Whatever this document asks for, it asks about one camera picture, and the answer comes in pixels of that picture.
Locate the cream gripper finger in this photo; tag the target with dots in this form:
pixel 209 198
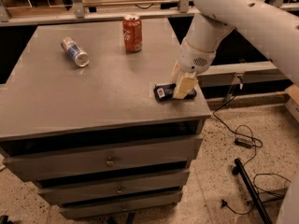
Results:
pixel 185 83
pixel 175 72

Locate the grey metal railing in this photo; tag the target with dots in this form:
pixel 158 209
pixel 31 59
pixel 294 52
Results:
pixel 70 11

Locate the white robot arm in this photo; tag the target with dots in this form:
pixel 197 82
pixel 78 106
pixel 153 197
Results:
pixel 272 31

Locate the grey drawer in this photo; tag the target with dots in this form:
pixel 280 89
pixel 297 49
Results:
pixel 122 205
pixel 114 187
pixel 90 160

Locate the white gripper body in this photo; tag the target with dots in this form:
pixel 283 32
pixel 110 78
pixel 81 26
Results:
pixel 193 61

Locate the dark blue rxbar wrapper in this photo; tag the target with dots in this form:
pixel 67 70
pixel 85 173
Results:
pixel 164 92

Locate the red coke can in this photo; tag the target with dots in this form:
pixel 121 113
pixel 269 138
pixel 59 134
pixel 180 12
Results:
pixel 132 32

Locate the top grey drawer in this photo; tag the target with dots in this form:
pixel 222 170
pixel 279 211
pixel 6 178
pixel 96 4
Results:
pixel 90 160

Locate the bottom grey drawer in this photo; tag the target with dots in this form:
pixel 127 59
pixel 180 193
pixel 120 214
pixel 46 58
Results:
pixel 122 205

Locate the silver blue can lying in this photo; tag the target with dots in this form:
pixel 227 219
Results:
pixel 79 56

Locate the black stand leg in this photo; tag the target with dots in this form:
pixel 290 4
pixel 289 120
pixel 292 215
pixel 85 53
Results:
pixel 240 170

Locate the middle grey drawer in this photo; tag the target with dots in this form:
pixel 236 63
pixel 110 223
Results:
pixel 114 187

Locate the grey drawer cabinet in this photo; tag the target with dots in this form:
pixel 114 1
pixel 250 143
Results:
pixel 50 104

